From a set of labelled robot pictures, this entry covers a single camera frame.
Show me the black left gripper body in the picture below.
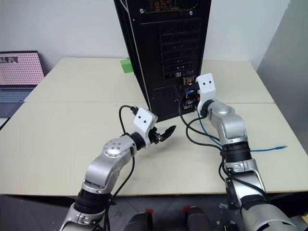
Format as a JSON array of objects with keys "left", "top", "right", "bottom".
[{"left": 148, "top": 127, "right": 165, "bottom": 145}]

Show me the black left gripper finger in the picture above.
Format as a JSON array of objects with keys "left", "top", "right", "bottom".
[
  {"left": 161, "top": 125, "right": 177, "bottom": 138},
  {"left": 159, "top": 131, "right": 175, "bottom": 143}
]

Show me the blue ethernet cable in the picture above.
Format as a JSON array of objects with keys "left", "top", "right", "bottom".
[{"left": 186, "top": 89, "right": 288, "bottom": 153}]

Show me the black computer tower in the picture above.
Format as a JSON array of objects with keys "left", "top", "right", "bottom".
[{"left": 113, "top": 0, "right": 212, "bottom": 122}]

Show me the green block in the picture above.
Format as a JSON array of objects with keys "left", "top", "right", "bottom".
[{"left": 120, "top": 58, "right": 134, "bottom": 74}]

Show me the dark rounded shape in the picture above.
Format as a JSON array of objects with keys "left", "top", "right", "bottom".
[
  {"left": 182, "top": 205, "right": 213, "bottom": 231},
  {"left": 123, "top": 209, "right": 154, "bottom": 231}
]

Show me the open laptop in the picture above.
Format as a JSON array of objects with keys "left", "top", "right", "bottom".
[{"left": 0, "top": 50, "right": 46, "bottom": 104}]

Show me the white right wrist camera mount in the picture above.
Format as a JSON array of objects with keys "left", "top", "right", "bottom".
[{"left": 195, "top": 73, "right": 217, "bottom": 114}]

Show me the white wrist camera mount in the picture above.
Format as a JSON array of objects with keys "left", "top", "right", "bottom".
[
  {"left": 132, "top": 108, "right": 158, "bottom": 147},
  {"left": 195, "top": 73, "right": 217, "bottom": 114}
]

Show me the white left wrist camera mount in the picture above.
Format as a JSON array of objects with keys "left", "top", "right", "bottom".
[{"left": 132, "top": 108, "right": 158, "bottom": 147}]

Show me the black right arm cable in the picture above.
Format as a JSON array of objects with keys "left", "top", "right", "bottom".
[{"left": 178, "top": 95, "right": 268, "bottom": 196}]

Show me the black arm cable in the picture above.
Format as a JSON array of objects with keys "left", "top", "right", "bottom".
[
  {"left": 103, "top": 104, "right": 138, "bottom": 231},
  {"left": 178, "top": 95, "right": 268, "bottom": 196}
]

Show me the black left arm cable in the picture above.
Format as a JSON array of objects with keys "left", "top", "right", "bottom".
[{"left": 103, "top": 104, "right": 138, "bottom": 231}]

